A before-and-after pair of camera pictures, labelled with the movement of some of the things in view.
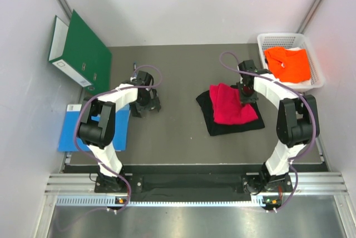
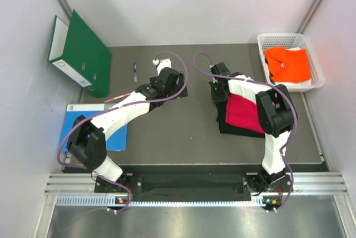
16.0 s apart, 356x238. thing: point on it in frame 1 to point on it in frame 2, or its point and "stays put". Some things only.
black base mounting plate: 243,180 stays put
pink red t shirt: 227,106 stays put
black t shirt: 205,104 to 226,128
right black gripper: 245,99 to 215,98
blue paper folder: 66,142 stays put
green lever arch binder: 75,48 stays put
